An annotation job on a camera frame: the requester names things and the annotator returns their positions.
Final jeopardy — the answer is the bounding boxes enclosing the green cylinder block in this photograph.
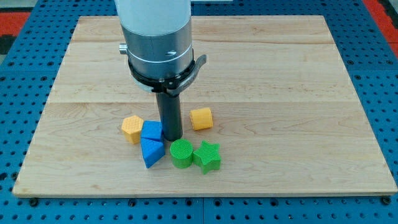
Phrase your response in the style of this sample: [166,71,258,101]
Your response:
[170,139,193,169]

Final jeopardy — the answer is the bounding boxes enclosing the green star block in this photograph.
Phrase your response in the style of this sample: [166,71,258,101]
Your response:
[193,141,221,175]

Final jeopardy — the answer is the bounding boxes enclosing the yellow hexagon block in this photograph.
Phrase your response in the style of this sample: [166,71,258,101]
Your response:
[121,115,144,144]

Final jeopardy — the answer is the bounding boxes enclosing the black clamp ring with lever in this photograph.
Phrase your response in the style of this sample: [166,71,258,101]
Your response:
[127,54,207,96]

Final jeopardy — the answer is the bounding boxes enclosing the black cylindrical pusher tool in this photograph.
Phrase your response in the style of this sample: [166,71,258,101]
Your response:
[156,93,183,141]

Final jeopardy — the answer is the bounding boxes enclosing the blue triangle block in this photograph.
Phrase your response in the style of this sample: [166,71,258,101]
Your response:
[141,138,165,169]

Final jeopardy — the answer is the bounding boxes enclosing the blue cube block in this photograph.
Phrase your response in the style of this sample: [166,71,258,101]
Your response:
[141,121,163,142]

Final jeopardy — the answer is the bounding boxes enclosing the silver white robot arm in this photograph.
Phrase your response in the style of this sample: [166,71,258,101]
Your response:
[115,0,194,91]

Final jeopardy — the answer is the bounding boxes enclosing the wooden board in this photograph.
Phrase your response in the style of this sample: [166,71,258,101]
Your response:
[13,16,397,198]

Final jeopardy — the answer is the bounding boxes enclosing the yellow cylinder block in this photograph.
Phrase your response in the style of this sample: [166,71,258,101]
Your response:
[190,108,213,131]

